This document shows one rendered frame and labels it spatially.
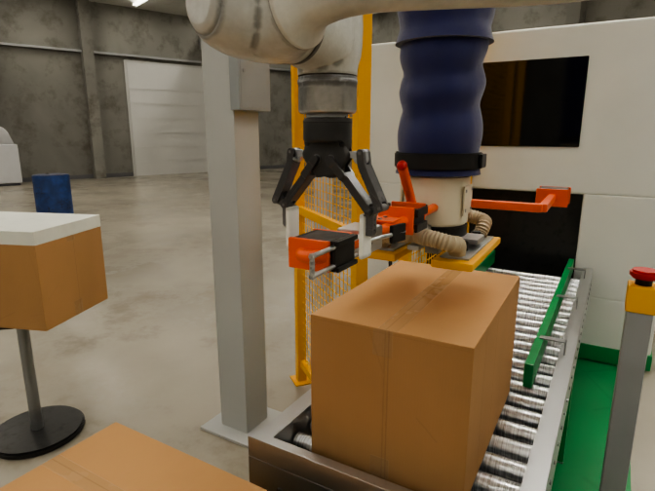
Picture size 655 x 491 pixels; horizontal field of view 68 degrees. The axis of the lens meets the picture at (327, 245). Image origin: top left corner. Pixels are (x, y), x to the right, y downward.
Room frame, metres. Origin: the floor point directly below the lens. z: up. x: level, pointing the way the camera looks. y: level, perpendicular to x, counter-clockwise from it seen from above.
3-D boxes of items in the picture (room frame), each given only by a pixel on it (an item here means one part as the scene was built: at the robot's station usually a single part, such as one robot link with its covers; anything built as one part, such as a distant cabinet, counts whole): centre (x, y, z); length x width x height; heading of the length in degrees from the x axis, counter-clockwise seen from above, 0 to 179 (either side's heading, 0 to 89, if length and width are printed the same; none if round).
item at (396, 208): (1.08, -0.17, 1.20); 0.10 x 0.08 x 0.06; 61
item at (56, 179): (7.44, 4.18, 0.39); 0.52 x 0.51 x 0.77; 40
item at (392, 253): (1.35, -0.21, 1.10); 0.34 x 0.10 x 0.05; 151
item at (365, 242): (0.74, -0.06, 1.23); 0.03 x 0.01 x 0.07; 150
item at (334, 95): (0.78, 0.00, 1.44); 0.09 x 0.09 x 0.06
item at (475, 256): (1.25, -0.37, 1.10); 0.34 x 0.10 x 0.05; 151
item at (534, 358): (2.15, -1.10, 0.60); 1.60 x 0.11 x 0.09; 150
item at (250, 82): (2.08, 0.31, 1.62); 0.20 x 0.05 x 0.30; 150
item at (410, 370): (1.30, -0.28, 0.75); 0.60 x 0.40 x 0.40; 150
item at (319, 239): (0.78, 0.01, 1.20); 0.08 x 0.07 x 0.05; 151
